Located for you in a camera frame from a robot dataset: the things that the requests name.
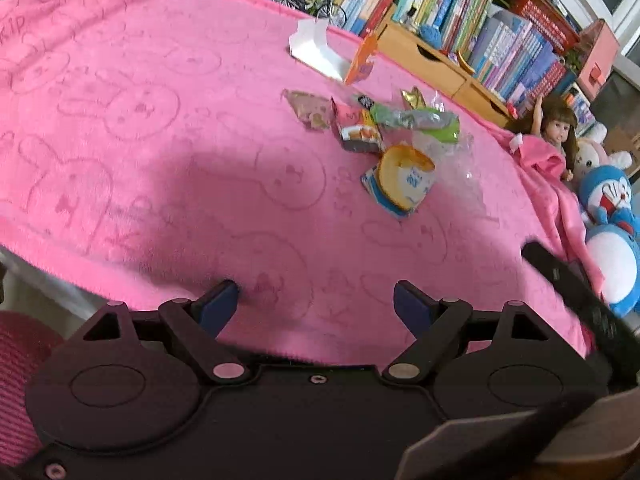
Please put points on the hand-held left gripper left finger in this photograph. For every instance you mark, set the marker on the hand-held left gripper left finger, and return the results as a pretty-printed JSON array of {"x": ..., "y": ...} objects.
[{"x": 217, "y": 305}]

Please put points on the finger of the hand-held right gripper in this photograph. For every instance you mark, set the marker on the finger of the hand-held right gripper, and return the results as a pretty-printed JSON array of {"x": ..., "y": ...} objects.
[{"x": 550, "y": 270}]

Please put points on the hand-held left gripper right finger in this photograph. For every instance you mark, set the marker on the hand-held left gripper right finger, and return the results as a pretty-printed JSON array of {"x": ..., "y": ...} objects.
[{"x": 412, "y": 305}]

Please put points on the clear plastic bag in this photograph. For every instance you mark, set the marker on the clear plastic bag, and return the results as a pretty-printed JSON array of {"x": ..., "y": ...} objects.
[{"x": 452, "y": 170}]

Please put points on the green snack wrapper black label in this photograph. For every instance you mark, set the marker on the green snack wrapper black label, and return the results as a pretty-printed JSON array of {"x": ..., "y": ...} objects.
[{"x": 420, "y": 120}]

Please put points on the row of small thin books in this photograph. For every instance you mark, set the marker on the row of small thin books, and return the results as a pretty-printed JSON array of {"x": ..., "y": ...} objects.
[{"x": 579, "y": 105}]

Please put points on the row of blue green books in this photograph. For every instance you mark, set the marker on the row of blue green books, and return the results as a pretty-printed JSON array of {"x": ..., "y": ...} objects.
[{"x": 520, "y": 55}]

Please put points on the blue cat plush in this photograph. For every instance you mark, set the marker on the blue cat plush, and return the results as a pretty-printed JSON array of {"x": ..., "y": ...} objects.
[{"x": 615, "y": 250}]

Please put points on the white bunny plush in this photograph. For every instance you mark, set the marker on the white bunny plush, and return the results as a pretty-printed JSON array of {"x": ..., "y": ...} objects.
[{"x": 597, "y": 155}]

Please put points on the brown haired doll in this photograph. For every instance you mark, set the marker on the brown haired doll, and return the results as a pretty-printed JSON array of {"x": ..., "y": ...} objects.
[{"x": 552, "y": 130}]

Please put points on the pink bunny printed blanket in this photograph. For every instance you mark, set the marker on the pink bunny printed blanket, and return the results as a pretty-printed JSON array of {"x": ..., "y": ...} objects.
[{"x": 175, "y": 160}]

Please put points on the small red flower ornament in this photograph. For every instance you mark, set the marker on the small red flower ornament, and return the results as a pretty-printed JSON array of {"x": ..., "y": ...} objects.
[{"x": 511, "y": 110}]

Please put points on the pink brown snack packet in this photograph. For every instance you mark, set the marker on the pink brown snack packet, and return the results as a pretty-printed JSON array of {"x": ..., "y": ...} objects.
[{"x": 357, "y": 127}]

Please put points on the small gold wrapper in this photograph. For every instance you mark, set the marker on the small gold wrapper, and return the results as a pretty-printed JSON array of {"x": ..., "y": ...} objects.
[{"x": 412, "y": 99}]

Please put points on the red mesh chair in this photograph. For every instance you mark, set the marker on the red mesh chair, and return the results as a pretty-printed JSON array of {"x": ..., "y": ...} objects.
[{"x": 25, "y": 390}]

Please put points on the pink box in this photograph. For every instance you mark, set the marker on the pink box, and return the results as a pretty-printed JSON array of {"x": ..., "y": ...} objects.
[{"x": 597, "y": 60}]

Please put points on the brown crumpled wrapper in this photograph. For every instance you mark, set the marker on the brown crumpled wrapper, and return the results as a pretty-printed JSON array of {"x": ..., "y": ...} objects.
[{"x": 310, "y": 110}]

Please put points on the yellow curved dish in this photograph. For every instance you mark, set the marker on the yellow curved dish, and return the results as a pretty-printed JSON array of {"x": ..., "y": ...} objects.
[{"x": 466, "y": 62}]

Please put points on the wooden drawer organizer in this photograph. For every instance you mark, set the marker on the wooden drawer organizer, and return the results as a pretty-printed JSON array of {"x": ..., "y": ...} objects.
[{"x": 435, "y": 65}]

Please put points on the red plastic basket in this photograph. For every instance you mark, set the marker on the red plastic basket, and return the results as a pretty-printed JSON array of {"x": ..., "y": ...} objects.
[{"x": 545, "y": 15}]

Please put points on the orange white paper carton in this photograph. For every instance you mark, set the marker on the orange white paper carton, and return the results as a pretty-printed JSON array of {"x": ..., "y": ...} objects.
[{"x": 320, "y": 57}]

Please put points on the blue yarn ball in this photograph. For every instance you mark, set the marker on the blue yarn ball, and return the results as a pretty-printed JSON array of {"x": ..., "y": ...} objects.
[{"x": 430, "y": 33}]

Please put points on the small bottle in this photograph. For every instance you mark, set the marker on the small bottle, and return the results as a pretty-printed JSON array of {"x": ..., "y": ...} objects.
[{"x": 412, "y": 16}]

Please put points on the miniature black bicycle model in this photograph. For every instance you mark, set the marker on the miniature black bicycle model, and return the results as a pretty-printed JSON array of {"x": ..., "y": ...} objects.
[{"x": 307, "y": 2}]

